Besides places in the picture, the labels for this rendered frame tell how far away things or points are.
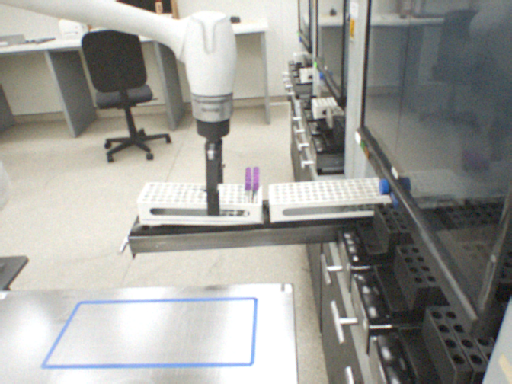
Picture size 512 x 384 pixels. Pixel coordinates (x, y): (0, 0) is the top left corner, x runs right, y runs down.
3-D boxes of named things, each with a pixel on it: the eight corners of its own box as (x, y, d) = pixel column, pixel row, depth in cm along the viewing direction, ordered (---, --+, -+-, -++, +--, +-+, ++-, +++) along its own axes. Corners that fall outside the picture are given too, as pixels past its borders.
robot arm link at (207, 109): (187, 97, 81) (189, 124, 84) (232, 97, 81) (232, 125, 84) (193, 84, 89) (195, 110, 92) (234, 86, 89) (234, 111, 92)
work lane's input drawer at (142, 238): (392, 215, 108) (395, 186, 104) (409, 245, 96) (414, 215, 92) (131, 230, 111) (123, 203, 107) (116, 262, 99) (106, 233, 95)
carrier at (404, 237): (408, 257, 80) (412, 232, 77) (398, 257, 80) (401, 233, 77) (392, 224, 90) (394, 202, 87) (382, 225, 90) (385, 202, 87)
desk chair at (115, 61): (105, 171, 324) (65, 34, 272) (104, 144, 377) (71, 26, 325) (177, 155, 339) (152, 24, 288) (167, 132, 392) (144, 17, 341)
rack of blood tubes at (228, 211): (260, 205, 105) (261, 184, 102) (261, 226, 96) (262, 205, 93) (148, 203, 105) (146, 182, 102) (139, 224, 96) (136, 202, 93)
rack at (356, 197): (383, 197, 103) (385, 177, 100) (395, 219, 95) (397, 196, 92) (270, 205, 105) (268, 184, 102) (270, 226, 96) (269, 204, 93)
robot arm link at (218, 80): (238, 97, 81) (235, 81, 92) (238, 14, 73) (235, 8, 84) (184, 97, 80) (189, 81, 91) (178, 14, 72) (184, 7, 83)
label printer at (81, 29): (89, 34, 393) (84, 15, 384) (82, 38, 368) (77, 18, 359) (68, 36, 391) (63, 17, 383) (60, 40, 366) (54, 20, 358)
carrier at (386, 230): (397, 257, 80) (400, 232, 77) (386, 257, 80) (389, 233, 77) (381, 224, 90) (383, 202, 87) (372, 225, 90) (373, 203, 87)
